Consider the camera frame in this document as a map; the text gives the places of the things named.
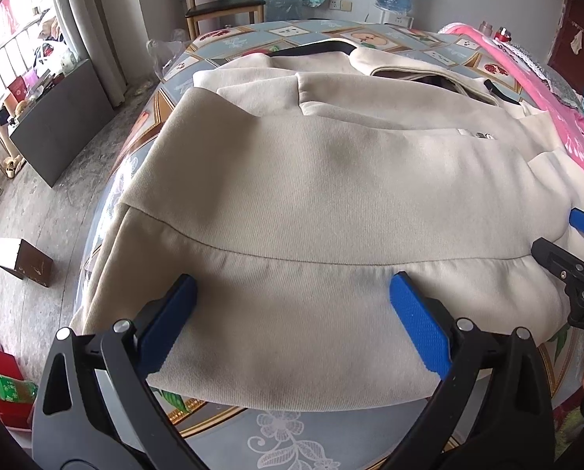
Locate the white water dispenser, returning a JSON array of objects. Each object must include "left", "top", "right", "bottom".
[{"left": 382, "top": 10, "right": 416, "bottom": 29}]

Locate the patterned blue tablecloth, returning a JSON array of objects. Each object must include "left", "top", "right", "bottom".
[{"left": 76, "top": 20, "right": 584, "bottom": 470}]

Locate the brown cardboard box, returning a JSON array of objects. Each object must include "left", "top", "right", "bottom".
[{"left": 0, "top": 237, "right": 54, "bottom": 288}]

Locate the pink floral blanket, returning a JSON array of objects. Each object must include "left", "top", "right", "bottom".
[{"left": 439, "top": 22, "right": 584, "bottom": 194}]

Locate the silver sequin cushion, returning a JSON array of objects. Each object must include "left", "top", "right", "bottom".
[{"left": 492, "top": 38, "right": 583, "bottom": 106}]

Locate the cream jacket with black trim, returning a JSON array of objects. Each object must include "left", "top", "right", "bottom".
[{"left": 69, "top": 51, "right": 584, "bottom": 410}]

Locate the grey curtain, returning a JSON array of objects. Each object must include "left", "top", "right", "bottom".
[{"left": 46, "top": 0, "right": 127, "bottom": 105}]

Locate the empty clear water jug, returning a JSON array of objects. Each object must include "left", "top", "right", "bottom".
[{"left": 267, "top": 0, "right": 303, "bottom": 24}]

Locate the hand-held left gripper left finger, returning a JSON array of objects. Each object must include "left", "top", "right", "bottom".
[{"left": 31, "top": 274, "right": 198, "bottom": 470}]

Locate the clear plastic bag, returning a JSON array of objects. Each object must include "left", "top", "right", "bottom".
[{"left": 146, "top": 28, "right": 191, "bottom": 75}]

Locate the wooden chair with dark seat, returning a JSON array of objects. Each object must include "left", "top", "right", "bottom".
[{"left": 180, "top": 0, "right": 266, "bottom": 41}]

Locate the dark grey cabinet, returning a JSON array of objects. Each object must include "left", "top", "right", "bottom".
[{"left": 9, "top": 59, "right": 115, "bottom": 188}]

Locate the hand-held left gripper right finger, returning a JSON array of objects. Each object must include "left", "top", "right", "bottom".
[{"left": 389, "top": 271, "right": 556, "bottom": 470}]

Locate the brown door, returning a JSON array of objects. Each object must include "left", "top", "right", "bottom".
[{"left": 548, "top": 0, "right": 584, "bottom": 95}]

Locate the green plastic bottle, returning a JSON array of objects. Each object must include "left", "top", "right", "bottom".
[{"left": 0, "top": 373, "right": 39, "bottom": 403}]

